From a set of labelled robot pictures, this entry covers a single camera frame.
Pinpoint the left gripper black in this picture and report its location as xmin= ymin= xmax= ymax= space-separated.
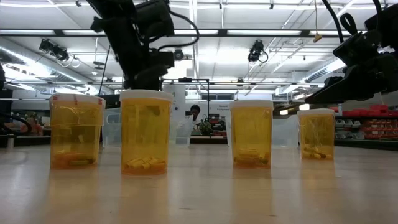
xmin=123 ymin=49 xmax=175 ymax=91

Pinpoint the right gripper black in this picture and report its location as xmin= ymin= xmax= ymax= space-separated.
xmin=304 ymin=46 xmax=398 ymax=105

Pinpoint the medium orange pill bottle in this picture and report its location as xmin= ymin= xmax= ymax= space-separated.
xmin=297 ymin=108 xmax=336 ymax=161

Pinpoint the large orange pill bottle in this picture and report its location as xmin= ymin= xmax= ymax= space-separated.
xmin=229 ymin=100 xmax=274 ymax=170
xmin=119 ymin=89 xmax=174 ymax=176

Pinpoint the amber pill bottle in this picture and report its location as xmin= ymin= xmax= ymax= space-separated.
xmin=49 ymin=93 xmax=106 ymax=170

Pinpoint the clear plastic bin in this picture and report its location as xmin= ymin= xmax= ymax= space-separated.
xmin=101 ymin=107 xmax=191 ymax=147
xmin=226 ymin=116 xmax=300 ymax=147

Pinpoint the white pillar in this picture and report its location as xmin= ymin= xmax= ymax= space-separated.
xmin=163 ymin=83 xmax=187 ymax=122

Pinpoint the black monitor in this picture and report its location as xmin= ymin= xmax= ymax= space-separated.
xmin=105 ymin=94 xmax=122 ymax=108

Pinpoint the yellow hanging plug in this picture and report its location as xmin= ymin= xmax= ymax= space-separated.
xmin=312 ymin=0 xmax=323 ymax=44

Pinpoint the person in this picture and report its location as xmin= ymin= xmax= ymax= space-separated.
xmin=20 ymin=116 xmax=44 ymax=137
xmin=177 ymin=105 xmax=203 ymax=138

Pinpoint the shelf with red bins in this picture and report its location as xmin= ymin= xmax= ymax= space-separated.
xmin=329 ymin=104 xmax=398 ymax=141

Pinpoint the small potted plant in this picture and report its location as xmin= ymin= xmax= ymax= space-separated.
xmin=198 ymin=118 xmax=214 ymax=137

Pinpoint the black ceiling device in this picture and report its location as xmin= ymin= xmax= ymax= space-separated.
xmin=39 ymin=39 xmax=70 ymax=62

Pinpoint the black stand frame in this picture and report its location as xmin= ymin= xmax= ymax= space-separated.
xmin=160 ymin=77 xmax=211 ymax=121

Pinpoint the round black ceiling camera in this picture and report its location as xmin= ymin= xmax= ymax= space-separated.
xmin=172 ymin=48 xmax=185 ymax=62

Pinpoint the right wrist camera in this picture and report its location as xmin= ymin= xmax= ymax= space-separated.
xmin=332 ymin=29 xmax=385 ymax=68

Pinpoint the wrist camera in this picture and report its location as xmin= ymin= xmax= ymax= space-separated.
xmin=332 ymin=29 xmax=385 ymax=68
xmin=135 ymin=0 xmax=175 ymax=38

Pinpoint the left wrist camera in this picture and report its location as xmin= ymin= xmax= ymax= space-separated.
xmin=135 ymin=0 xmax=175 ymax=38

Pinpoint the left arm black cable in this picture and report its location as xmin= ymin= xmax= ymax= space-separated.
xmin=157 ymin=11 xmax=200 ymax=52

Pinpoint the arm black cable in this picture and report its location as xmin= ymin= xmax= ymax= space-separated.
xmin=157 ymin=11 xmax=200 ymax=52
xmin=322 ymin=0 xmax=359 ymax=44

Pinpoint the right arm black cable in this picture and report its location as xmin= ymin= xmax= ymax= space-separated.
xmin=322 ymin=0 xmax=359 ymax=44

